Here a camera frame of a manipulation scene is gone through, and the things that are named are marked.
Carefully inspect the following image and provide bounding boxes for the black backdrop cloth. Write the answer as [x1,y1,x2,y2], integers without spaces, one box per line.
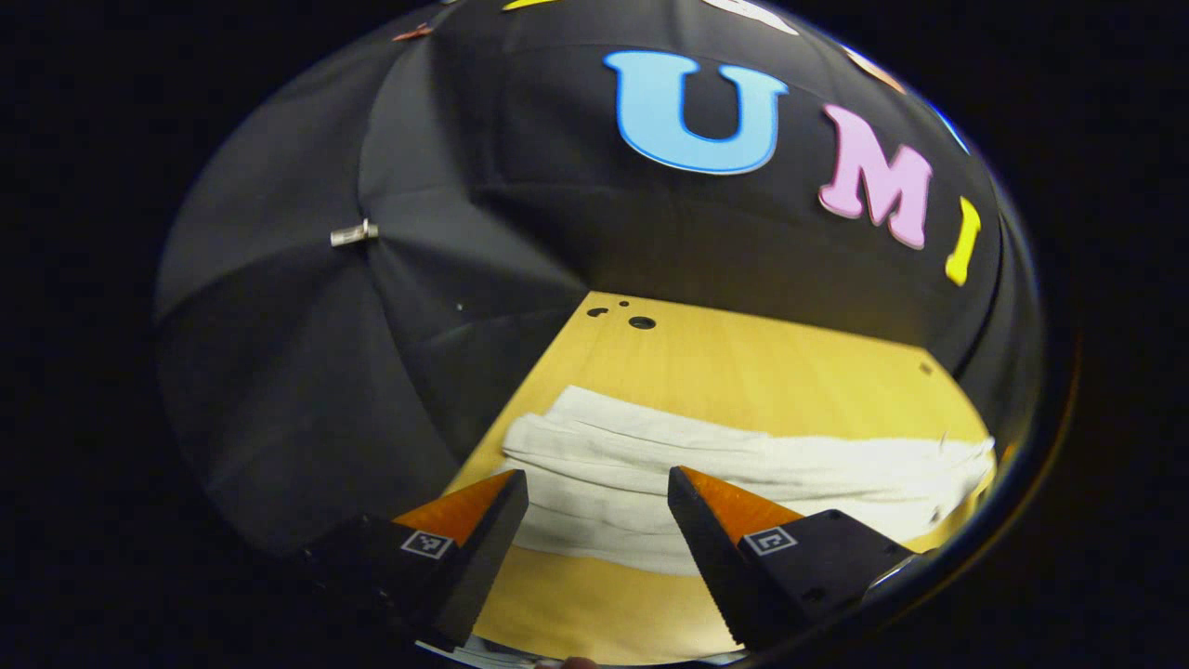
[153,0,1048,558]

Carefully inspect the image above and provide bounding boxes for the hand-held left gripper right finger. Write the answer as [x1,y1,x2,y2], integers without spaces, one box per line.
[667,465,932,653]

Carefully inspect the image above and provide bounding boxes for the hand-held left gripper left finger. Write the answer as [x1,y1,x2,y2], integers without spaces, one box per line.
[299,468,530,653]

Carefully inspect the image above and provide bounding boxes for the white jeans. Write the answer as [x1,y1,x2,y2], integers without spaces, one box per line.
[500,385,998,577]

